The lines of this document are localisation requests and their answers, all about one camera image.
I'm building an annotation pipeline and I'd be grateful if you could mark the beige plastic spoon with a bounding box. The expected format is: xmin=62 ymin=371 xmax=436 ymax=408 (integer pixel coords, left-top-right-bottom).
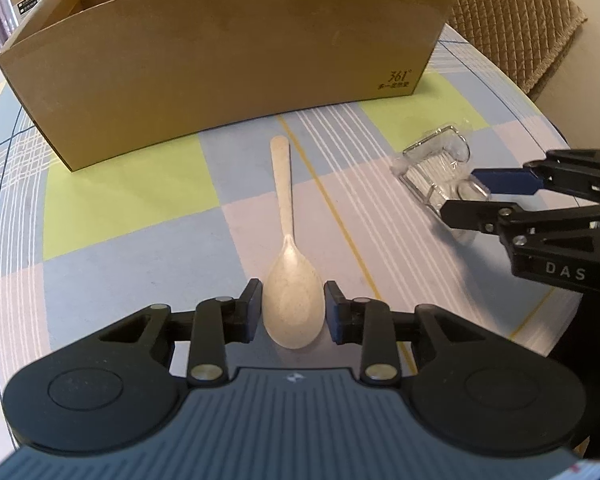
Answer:
xmin=262 ymin=136 xmax=325 ymax=350

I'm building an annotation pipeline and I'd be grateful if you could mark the brown quilted chair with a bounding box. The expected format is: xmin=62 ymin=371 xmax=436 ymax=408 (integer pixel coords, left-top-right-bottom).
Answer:
xmin=449 ymin=0 xmax=586 ymax=100

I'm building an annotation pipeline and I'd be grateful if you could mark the checked tablecloth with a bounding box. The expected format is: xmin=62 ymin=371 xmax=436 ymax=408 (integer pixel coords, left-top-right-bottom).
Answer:
xmin=0 ymin=29 xmax=579 ymax=420

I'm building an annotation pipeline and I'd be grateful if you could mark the brown cardboard box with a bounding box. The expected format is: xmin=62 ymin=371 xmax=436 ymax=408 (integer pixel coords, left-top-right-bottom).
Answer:
xmin=0 ymin=0 xmax=454 ymax=171

